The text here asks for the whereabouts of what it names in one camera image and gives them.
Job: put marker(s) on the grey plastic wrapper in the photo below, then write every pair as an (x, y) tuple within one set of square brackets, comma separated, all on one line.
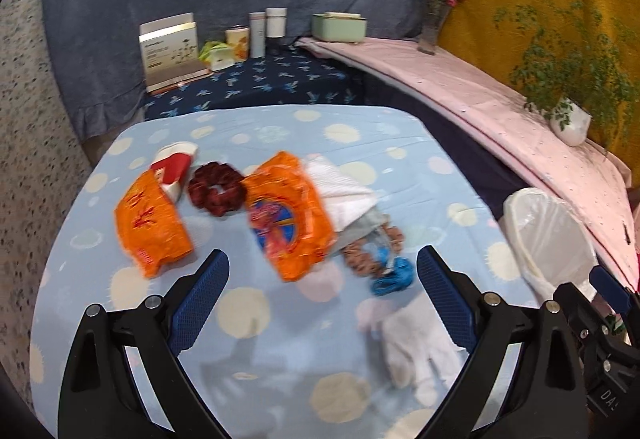
[(357, 229)]

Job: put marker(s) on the green packet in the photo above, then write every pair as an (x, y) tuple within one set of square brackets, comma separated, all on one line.
[(217, 55)]

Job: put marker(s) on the yellow printed can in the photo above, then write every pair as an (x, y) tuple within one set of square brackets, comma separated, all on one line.
[(237, 41)]

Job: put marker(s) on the plain orange snack bag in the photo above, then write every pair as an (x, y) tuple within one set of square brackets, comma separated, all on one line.
[(150, 224)]

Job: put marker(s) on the red thin book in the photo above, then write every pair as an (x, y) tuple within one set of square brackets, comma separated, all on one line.
[(175, 86)]

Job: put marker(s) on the pink cloth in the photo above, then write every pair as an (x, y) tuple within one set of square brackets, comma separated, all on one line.
[(475, 84)]

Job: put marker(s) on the dark purple cloth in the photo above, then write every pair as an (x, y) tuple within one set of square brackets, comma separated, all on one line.
[(450, 144)]

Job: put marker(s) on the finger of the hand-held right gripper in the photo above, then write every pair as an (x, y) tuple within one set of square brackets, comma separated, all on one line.
[(610, 286), (577, 306)]

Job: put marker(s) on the brown scrunchie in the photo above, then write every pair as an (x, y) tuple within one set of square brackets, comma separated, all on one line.
[(350, 256)]

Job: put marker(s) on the green tissue box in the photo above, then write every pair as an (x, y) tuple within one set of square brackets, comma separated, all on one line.
[(340, 29)]

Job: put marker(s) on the white jar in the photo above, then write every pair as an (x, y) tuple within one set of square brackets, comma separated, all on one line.
[(276, 23)]

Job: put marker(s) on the glass vase with pink flowers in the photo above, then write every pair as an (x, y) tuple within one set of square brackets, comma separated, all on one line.
[(430, 31)]

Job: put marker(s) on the red white packet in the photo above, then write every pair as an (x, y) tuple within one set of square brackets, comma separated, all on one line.
[(172, 166)]

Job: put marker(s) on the tall white bottle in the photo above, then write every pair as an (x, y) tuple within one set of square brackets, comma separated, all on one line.
[(257, 34)]

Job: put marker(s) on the gold and white box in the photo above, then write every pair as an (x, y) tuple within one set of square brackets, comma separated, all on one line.
[(170, 49)]

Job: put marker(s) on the potted green plant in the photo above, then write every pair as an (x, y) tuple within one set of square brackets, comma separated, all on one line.
[(570, 121)]

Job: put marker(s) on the light blue dotted tablecloth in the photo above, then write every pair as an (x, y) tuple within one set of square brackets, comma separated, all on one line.
[(300, 129)]

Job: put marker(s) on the bin with white bag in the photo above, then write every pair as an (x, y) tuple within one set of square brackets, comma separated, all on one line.
[(550, 239)]

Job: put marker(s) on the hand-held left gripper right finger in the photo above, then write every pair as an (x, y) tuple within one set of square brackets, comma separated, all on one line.
[(445, 299)]

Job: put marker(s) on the white paper tissue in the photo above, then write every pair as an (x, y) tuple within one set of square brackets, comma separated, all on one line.
[(340, 199)]

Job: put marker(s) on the dark red velvet scrunchie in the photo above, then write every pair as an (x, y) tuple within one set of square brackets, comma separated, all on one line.
[(200, 191)]

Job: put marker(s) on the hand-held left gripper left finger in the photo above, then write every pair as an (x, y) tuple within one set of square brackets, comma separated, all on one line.
[(200, 299)]

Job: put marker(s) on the navy printed cloth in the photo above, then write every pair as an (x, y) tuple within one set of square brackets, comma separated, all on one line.
[(280, 79)]

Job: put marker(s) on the white plastic glove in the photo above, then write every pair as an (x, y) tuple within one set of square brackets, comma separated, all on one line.
[(415, 344)]

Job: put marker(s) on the orange snack bag blue print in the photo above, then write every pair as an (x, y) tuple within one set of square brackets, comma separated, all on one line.
[(290, 199)]

